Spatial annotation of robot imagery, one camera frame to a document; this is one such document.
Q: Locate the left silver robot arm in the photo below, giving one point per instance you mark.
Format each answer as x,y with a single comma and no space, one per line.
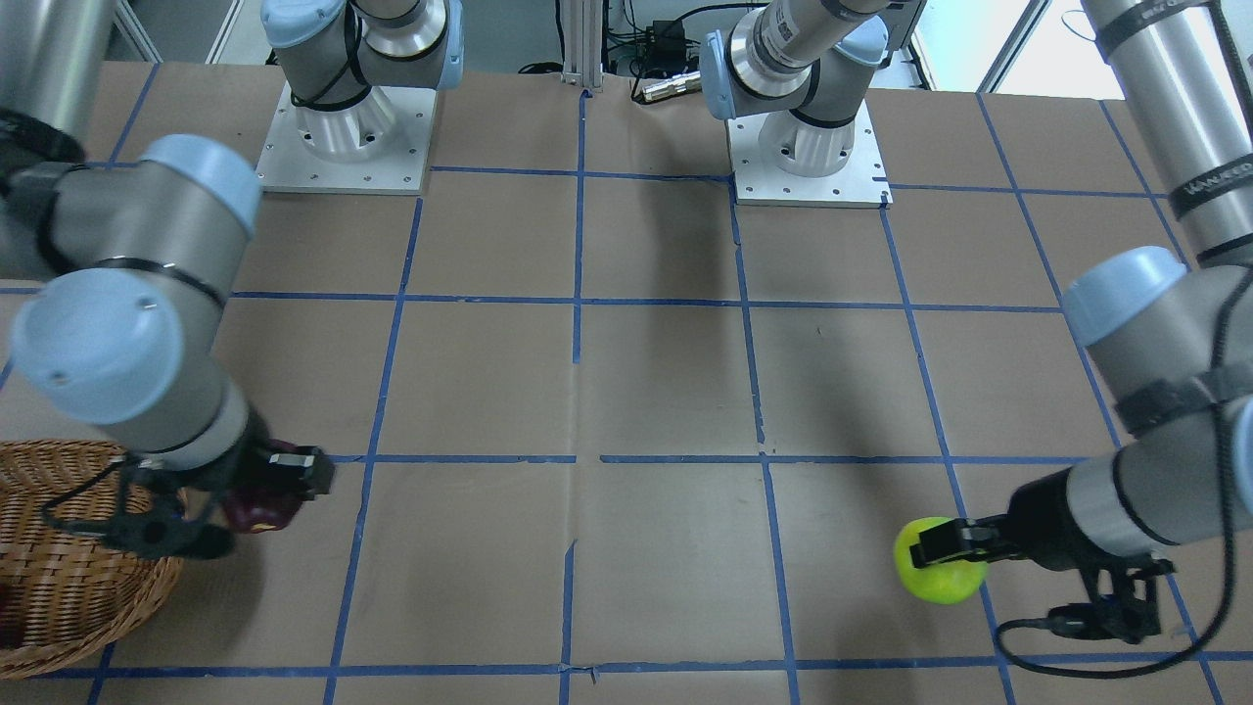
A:
1172,344

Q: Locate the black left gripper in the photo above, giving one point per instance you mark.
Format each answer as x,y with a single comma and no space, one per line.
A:
1036,523

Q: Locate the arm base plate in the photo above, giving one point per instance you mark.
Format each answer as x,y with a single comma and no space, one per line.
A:
779,160
379,147

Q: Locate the green apple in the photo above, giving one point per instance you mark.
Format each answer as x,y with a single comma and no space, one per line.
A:
946,584

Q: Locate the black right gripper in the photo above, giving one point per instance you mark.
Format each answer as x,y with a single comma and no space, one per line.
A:
256,453

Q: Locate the silver metal connector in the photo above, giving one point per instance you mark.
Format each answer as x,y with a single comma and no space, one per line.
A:
667,89

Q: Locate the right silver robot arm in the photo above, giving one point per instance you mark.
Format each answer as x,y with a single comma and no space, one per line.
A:
135,266

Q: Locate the woven wicker basket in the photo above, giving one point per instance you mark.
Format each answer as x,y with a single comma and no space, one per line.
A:
79,595

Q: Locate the dark red apple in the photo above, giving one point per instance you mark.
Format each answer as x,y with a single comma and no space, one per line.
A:
255,504

